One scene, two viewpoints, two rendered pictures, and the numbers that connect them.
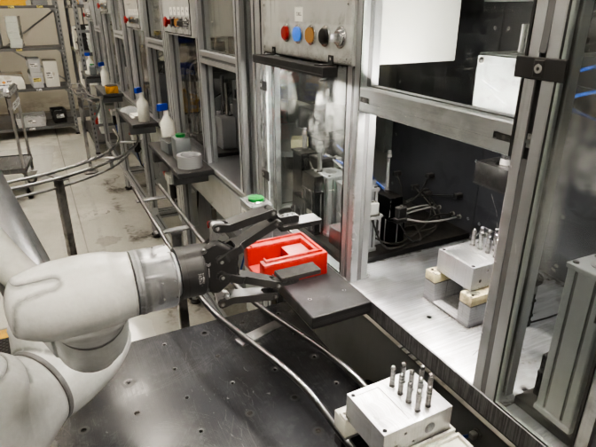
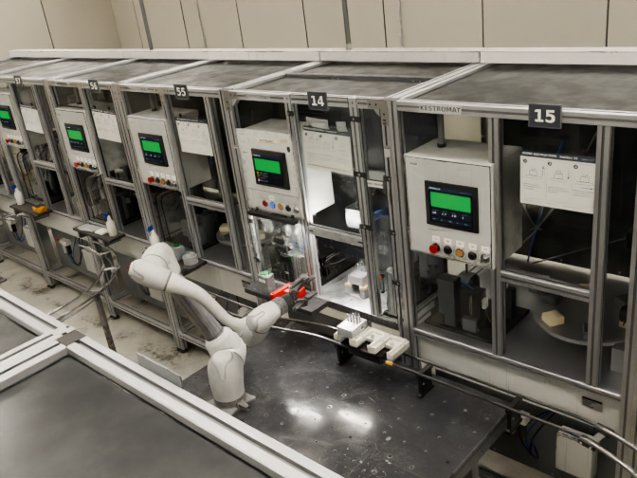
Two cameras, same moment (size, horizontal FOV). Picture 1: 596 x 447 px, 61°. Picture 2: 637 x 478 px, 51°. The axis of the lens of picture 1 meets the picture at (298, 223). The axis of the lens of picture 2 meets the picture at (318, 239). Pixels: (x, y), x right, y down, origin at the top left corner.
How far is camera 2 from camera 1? 254 cm
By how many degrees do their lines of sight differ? 17
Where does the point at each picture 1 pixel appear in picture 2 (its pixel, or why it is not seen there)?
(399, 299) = (338, 297)
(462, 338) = (364, 303)
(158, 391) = (254, 362)
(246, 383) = (286, 349)
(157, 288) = (283, 308)
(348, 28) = (299, 208)
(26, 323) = (260, 324)
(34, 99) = not seen: outside the picture
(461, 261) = (356, 276)
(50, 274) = (261, 311)
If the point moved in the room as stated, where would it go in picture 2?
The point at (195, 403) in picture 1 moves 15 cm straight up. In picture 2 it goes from (272, 361) to (268, 337)
